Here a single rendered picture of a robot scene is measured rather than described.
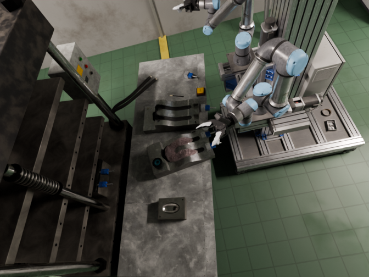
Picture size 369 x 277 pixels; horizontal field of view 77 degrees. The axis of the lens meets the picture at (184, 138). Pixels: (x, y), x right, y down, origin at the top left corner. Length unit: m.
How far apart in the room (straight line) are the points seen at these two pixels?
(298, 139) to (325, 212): 0.75
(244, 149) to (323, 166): 0.85
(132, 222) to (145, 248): 0.22
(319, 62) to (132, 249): 1.86
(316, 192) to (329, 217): 0.25
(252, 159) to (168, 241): 1.23
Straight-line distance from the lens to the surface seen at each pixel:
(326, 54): 1.97
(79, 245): 1.83
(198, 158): 1.85
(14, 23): 1.43
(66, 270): 1.63
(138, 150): 2.09
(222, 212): 2.60
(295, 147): 2.66
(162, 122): 1.99
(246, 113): 1.32
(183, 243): 1.81
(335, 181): 2.88
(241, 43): 1.96
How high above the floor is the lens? 2.57
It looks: 62 degrees down
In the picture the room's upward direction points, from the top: 23 degrees counter-clockwise
